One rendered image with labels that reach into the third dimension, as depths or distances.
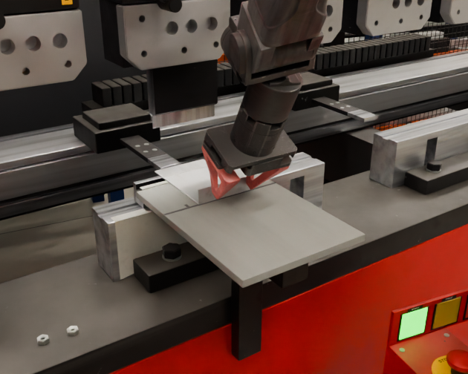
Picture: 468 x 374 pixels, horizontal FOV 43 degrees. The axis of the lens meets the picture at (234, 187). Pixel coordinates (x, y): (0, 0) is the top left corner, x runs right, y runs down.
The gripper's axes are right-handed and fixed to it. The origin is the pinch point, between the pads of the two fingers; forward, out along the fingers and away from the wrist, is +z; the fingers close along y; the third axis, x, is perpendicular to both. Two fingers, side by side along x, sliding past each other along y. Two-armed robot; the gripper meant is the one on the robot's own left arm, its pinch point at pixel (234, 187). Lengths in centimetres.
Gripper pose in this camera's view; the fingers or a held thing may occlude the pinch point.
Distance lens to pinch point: 79.5
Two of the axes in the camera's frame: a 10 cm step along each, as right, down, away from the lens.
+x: 4.8, 7.4, -4.7
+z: -2.5, 6.4, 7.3
